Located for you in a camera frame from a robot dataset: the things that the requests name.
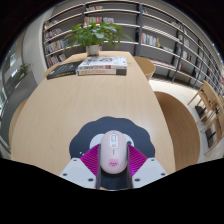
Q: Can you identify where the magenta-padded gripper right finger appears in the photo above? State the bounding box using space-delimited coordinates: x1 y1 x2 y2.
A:
125 143 168 190

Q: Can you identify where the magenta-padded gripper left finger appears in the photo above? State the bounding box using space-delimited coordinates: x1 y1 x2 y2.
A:
59 143 103 190

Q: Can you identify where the pale pink computer mouse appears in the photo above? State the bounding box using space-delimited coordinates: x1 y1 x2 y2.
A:
99 129 129 175

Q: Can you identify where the dark cloud-shaped mouse pad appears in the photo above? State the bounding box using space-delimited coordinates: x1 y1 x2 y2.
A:
68 115 156 190

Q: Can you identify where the round-backed wooden chair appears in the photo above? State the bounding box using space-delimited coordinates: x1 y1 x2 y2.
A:
8 98 28 148
153 91 201 172
133 55 157 81

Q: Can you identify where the black hardcover book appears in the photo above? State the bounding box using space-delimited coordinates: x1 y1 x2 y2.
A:
46 60 84 80

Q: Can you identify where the white cover book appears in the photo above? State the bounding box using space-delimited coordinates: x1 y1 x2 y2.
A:
78 55 128 71

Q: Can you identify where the small green floor plant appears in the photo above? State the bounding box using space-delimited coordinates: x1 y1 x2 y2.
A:
18 63 31 80

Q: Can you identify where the grey shelf unit with books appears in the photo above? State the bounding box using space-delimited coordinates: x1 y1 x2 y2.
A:
42 0 224 98

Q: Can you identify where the green potted plant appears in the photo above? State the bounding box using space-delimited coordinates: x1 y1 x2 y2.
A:
64 21 133 57

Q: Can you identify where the light wooden frame chair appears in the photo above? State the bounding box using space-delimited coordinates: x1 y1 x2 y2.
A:
187 79 218 118
199 99 224 156

